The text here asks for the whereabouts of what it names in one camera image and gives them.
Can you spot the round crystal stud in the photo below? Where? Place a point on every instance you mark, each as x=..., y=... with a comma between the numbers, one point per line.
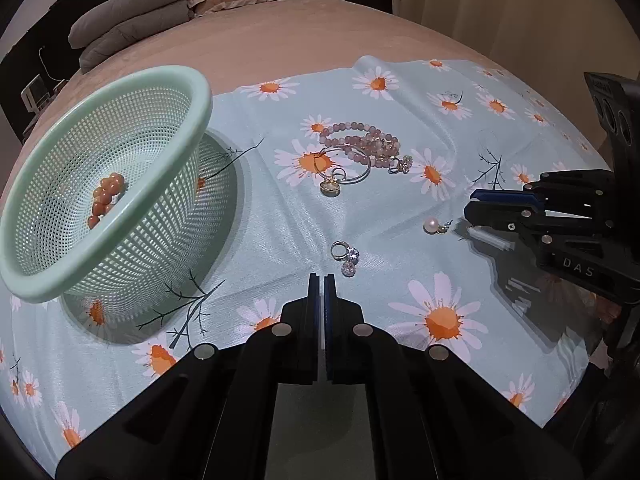
x=348, y=268

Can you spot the small clear plastic tube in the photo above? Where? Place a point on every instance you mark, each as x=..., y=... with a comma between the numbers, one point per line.
x=492, y=237

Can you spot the green mesh plastic basket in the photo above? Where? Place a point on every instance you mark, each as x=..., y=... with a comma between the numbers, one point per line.
x=125, y=110

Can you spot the folded grey blanket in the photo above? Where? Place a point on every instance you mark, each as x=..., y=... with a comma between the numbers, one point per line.
x=130, y=20

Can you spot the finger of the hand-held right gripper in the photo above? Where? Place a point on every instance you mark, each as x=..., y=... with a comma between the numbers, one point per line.
x=492, y=217
x=505, y=199

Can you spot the white bedside device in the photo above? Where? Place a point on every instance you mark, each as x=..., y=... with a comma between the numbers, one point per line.
x=36, y=92

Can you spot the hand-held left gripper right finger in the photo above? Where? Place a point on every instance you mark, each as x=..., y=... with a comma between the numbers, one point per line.
x=328, y=312

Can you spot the thin silver bangle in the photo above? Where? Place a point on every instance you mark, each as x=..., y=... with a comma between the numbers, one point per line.
x=366, y=170

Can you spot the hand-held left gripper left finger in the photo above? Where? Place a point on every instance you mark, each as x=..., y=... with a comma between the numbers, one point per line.
x=314, y=312

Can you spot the beige bed cover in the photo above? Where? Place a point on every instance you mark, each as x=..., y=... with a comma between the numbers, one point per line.
x=280, y=40

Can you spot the pearl earring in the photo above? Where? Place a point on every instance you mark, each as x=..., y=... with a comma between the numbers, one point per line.
x=431, y=225

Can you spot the cream curtain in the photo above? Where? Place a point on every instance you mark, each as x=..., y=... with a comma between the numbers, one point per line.
x=500, y=0

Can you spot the daisy print light-blue cloth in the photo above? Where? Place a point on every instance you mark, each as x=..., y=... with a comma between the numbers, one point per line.
x=280, y=220

